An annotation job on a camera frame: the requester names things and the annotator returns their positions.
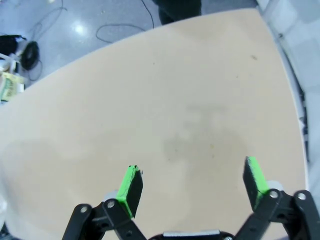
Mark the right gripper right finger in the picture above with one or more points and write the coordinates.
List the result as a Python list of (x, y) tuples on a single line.
[(257, 182)]

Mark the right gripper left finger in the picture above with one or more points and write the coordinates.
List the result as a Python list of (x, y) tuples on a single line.
[(128, 190)]

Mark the black bag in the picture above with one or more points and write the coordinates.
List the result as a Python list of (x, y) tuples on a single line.
[(8, 43)]

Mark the green printed cardboard box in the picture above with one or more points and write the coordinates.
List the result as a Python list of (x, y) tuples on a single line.
[(8, 86)]

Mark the person in striped shirt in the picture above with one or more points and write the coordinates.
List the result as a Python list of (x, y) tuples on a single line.
[(180, 11)]

